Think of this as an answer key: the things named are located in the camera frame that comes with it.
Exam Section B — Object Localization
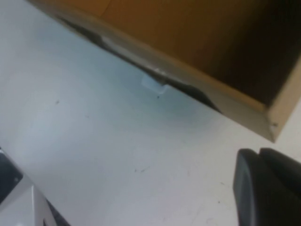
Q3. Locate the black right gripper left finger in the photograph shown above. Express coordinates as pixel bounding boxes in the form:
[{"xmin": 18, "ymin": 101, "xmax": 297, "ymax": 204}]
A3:
[{"xmin": 232, "ymin": 148, "xmax": 265, "ymax": 226}]

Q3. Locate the windowed cardboard shoe box drawer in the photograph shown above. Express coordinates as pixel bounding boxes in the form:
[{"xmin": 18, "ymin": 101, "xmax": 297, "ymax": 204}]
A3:
[{"xmin": 25, "ymin": 0, "xmax": 301, "ymax": 143}]

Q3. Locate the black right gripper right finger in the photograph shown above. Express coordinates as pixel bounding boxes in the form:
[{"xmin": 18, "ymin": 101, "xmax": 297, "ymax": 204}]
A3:
[{"xmin": 258, "ymin": 147, "xmax": 301, "ymax": 226}]

